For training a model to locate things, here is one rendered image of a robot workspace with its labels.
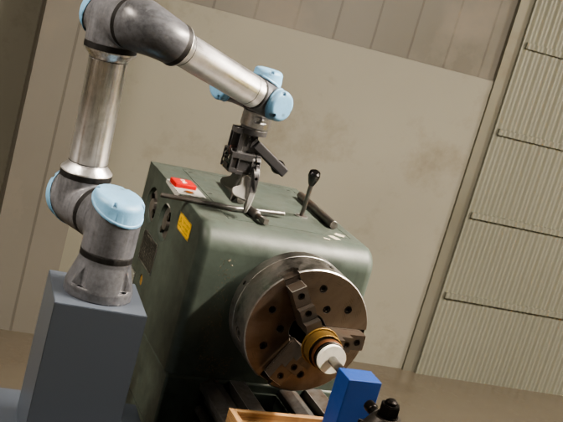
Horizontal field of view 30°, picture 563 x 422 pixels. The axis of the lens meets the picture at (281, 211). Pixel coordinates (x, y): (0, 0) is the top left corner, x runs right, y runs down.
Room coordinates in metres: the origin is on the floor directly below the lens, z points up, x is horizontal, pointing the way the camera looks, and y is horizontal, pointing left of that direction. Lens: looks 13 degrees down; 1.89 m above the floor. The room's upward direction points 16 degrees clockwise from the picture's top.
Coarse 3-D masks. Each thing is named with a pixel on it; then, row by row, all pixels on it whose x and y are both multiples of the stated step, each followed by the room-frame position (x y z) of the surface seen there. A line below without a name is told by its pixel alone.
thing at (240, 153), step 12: (240, 132) 2.58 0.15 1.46; (252, 132) 2.57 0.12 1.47; (264, 132) 2.59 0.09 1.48; (228, 144) 2.60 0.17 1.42; (240, 144) 2.58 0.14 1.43; (252, 144) 2.59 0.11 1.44; (228, 156) 2.57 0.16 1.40; (240, 156) 2.56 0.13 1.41; (252, 156) 2.58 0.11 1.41; (228, 168) 2.56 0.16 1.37; (240, 168) 2.57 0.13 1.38; (252, 168) 2.58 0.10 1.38
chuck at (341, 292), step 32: (256, 288) 2.35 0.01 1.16; (320, 288) 2.37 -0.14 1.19; (352, 288) 2.41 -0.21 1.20; (256, 320) 2.32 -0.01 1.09; (288, 320) 2.35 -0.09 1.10; (352, 320) 2.42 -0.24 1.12; (256, 352) 2.33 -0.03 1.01; (352, 352) 2.43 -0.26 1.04; (288, 384) 2.37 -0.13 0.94; (320, 384) 2.40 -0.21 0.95
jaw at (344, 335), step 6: (336, 330) 2.38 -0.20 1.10; (342, 330) 2.39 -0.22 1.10; (348, 330) 2.40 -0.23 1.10; (354, 330) 2.41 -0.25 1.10; (360, 330) 2.43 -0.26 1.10; (342, 336) 2.35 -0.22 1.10; (348, 336) 2.36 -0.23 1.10; (354, 336) 2.38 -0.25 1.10; (360, 336) 2.39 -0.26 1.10; (342, 342) 2.32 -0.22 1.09; (348, 342) 2.35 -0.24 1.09; (354, 342) 2.38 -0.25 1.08; (360, 342) 2.39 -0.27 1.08; (348, 348) 2.35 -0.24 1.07; (354, 348) 2.38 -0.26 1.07; (360, 348) 2.39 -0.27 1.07
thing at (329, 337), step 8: (320, 328) 2.29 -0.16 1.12; (328, 328) 2.30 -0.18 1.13; (312, 336) 2.27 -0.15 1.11; (320, 336) 2.26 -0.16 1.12; (328, 336) 2.27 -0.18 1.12; (336, 336) 2.31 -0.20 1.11; (304, 344) 2.28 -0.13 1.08; (312, 344) 2.25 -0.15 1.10; (320, 344) 2.24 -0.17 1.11; (328, 344) 2.24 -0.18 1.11; (336, 344) 2.24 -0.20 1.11; (304, 352) 2.27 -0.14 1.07; (312, 352) 2.24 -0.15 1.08; (312, 360) 2.24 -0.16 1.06
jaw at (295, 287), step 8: (288, 272) 2.37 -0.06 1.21; (296, 272) 2.36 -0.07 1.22; (288, 280) 2.34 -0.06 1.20; (296, 280) 2.35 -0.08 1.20; (288, 288) 2.32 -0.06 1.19; (296, 288) 2.31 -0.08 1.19; (304, 288) 2.31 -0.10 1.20; (296, 296) 2.31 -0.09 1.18; (304, 296) 2.32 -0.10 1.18; (296, 304) 2.31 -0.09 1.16; (304, 304) 2.32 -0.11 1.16; (312, 304) 2.31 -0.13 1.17; (296, 312) 2.33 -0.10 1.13; (304, 312) 2.30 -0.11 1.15; (312, 312) 2.31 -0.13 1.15; (296, 320) 2.36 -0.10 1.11; (304, 320) 2.30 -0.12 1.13; (312, 320) 2.30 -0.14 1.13; (320, 320) 2.30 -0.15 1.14; (304, 328) 2.30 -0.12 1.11; (312, 328) 2.29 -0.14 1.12
